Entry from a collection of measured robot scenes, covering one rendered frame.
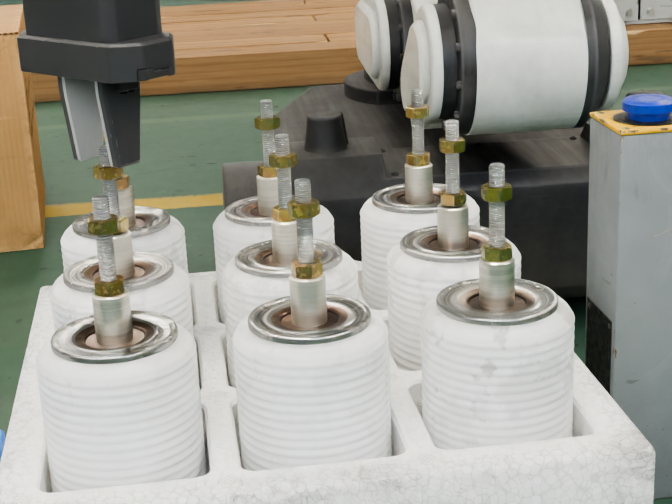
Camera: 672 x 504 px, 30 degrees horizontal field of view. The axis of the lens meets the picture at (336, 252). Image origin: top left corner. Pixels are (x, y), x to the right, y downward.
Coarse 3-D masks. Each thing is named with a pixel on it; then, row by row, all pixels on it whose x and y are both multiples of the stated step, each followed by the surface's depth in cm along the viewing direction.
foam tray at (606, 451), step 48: (48, 288) 105; (192, 288) 104; (48, 336) 95; (576, 384) 83; (576, 432) 81; (624, 432) 76; (0, 480) 74; (48, 480) 78; (192, 480) 73; (240, 480) 73; (288, 480) 73; (336, 480) 72; (384, 480) 72; (432, 480) 73; (480, 480) 73; (528, 480) 74; (576, 480) 74; (624, 480) 75
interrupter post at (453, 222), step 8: (440, 208) 88; (448, 208) 88; (456, 208) 88; (464, 208) 88; (440, 216) 88; (448, 216) 88; (456, 216) 88; (464, 216) 88; (440, 224) 88; (448, 224) 88; (456, 224) 88; (464, 224) 88; (440, 232) 88; (448, 232) 88; (456, 232) 88; (464, 232) 88; (440, 240) 89; (448, 240) 88; (456, 240) 88; (464, 240) 88; (448, 248) 88; (456, 248) 88; (464, 248) 89
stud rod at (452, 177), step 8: (448, 120) 87; (456, 120) 86; (448, 128) 86; (456, 128) 86; (448, 136) 86; (456, 136) 87; (448, 160) 87; (456, 160) 87; (448, 168) 87; (456, 168) 87; (448, 176) 87; (456, 176) 87; (448, 184) 88; (456, 184) 88; (448, 192) 88; (456, 192) 88
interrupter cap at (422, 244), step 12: (420, 228) 92; (432, 228) 92; (480, 228) 92; (408, 240) 90; (420, 240) 90; (432, 240) 90; (480, 240) 90; (408, 252) 88; (420, 252) 87; (432, 252) 87; (444, 252) 87; (456, 252) 87; (468, 252) 87; (480, 252) 87
